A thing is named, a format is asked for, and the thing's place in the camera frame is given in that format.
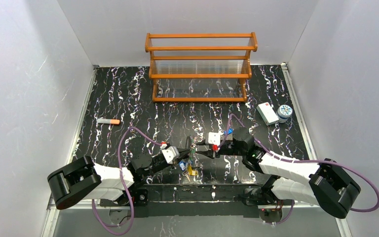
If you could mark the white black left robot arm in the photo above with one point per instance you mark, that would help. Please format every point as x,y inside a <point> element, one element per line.
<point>83,179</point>

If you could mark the white rectangular box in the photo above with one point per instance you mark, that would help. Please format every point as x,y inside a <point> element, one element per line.
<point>267,113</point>

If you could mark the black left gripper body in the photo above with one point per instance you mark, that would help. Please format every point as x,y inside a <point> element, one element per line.
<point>181,153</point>

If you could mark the blue white round tin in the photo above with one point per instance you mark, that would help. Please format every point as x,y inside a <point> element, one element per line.
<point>284,112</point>

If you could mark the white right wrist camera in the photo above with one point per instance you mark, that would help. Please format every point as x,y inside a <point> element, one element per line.
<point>213,138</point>

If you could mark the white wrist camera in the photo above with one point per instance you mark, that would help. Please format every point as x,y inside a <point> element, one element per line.
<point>213,138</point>
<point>170,154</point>

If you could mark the yellow key tag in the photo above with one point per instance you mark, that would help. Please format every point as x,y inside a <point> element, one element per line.
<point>192,171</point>

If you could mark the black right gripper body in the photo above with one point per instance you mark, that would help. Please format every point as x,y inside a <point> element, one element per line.
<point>207,149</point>

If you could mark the orange wooden shelf rack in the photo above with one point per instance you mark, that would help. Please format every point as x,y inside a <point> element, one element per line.
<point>200,67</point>

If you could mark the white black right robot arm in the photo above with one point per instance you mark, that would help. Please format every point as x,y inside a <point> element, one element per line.
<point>317,183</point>

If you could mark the cluster of tagged keys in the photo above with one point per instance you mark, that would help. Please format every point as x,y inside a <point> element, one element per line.
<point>190,160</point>

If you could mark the orange grey marker pen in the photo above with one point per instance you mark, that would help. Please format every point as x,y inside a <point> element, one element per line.
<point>108,121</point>

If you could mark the blue key tag front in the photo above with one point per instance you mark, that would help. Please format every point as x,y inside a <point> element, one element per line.
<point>182,165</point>

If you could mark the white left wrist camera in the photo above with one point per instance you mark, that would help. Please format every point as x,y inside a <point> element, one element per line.
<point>170,154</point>

